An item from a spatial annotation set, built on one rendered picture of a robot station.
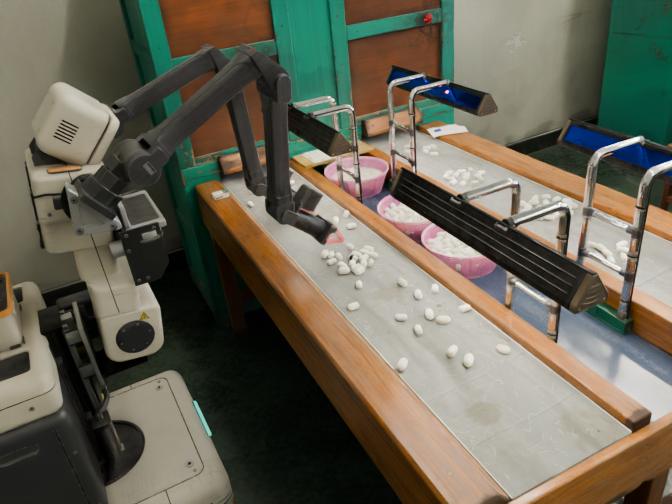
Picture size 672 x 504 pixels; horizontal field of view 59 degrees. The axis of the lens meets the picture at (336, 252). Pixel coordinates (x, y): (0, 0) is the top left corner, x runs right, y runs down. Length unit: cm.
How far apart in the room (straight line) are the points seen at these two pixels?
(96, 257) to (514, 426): 110
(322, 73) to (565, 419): 179
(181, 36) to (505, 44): 244
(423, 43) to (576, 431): 199
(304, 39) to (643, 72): 246
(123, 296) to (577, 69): 385
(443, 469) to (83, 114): 109
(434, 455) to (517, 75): 348
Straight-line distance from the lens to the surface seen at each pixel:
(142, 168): 138
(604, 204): 214
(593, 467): 127
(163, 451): 202
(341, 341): 148
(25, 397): 160
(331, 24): 261
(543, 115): 467
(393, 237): 190
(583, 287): 109
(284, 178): 160
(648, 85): 434
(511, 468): 124
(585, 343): 164
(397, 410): 129
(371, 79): 275
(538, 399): 137
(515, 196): 143
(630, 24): 438
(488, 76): 421
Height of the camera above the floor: 168
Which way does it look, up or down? 30 degrees down
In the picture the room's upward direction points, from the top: 7 degrees counter-clockwise
